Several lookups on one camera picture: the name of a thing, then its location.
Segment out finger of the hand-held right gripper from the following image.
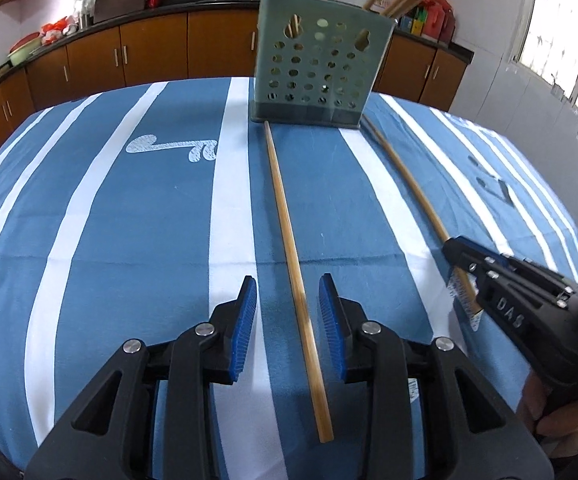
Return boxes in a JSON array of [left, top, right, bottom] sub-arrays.
[[442, 236, 578, 307], [448, 271, 537, 357]]

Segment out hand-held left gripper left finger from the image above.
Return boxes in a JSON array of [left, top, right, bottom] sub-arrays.
[[24, 275, 259, 480]]

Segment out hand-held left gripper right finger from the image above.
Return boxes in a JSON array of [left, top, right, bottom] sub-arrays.
[[318, 273, 554, 480]]

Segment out green perforated chopstick holder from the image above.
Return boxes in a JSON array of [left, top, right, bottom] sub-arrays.
[[249, 0, 398, 131]]

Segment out person's right hand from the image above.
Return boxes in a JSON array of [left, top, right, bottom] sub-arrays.
[[516, 374, 578, 461]]

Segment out blue white striped tablecloth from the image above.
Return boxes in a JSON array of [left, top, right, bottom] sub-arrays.
[[0, 77, 578, 480]]

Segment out small colourful box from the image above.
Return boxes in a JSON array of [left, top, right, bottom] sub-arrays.
[[399, 8, 428, 35]]

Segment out window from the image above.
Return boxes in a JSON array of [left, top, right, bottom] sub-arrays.
[[510, 0, 578, 112]]

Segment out brown wooden base cabinets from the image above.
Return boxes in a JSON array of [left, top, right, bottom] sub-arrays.
[[0, 10, 468, 161]]

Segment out black kitchen countertop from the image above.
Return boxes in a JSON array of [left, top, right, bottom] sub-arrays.
[[0, 0, 474, 106]]

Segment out red white plastic bag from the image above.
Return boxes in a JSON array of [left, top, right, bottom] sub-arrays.
[[41, 17, 78, 44]]

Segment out steel pot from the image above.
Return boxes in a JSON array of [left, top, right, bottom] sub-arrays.
[[73, 0, 95, 29]]

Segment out green basin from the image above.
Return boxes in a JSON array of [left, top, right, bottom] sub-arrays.
[[8, 32, 42, 66]]

